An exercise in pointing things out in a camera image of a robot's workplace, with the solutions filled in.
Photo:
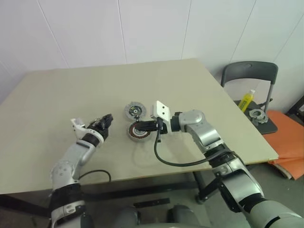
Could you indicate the grey folding chair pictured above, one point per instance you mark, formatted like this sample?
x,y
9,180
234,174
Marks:
x,y
249,71

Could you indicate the orange cushion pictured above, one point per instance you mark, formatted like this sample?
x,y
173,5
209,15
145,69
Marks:
x,y
289,133

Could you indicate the grey rounded shape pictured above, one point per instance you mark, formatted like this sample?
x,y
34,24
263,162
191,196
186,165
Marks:
x,y
184,216
127,217

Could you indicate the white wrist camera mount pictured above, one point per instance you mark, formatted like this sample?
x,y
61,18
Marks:
x,y
77,126
162,110

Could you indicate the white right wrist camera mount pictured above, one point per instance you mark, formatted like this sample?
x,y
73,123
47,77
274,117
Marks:
x,y
162,110

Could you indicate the black table frame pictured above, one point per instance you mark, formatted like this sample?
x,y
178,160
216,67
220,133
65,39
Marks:
x,y
142,187

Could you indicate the round grey motor housing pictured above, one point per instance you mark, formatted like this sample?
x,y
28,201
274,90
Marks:
x,y
137,138

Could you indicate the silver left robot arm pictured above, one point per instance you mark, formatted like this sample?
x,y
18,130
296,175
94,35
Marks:
x,y
71,152

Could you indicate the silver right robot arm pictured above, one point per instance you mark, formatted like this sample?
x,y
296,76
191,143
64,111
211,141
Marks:
x,y
202,133

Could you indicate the black metal rack frame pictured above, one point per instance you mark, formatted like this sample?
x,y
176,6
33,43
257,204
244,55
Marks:
x,y
297,104

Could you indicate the round grey motor lid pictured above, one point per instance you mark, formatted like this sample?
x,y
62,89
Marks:
x,y
129,112

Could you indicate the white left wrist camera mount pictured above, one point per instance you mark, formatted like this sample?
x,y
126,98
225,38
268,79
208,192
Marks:
x,y
77,126

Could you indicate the black flat bar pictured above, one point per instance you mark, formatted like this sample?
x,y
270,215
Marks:
x,y
152,203

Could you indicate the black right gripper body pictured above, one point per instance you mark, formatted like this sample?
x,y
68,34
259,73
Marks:
x,y
148,126

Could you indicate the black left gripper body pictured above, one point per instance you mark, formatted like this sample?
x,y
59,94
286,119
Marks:
x,y
97,128

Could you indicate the yellow drink bottle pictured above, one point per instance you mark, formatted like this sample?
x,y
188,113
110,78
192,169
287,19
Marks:
x,y
245,101

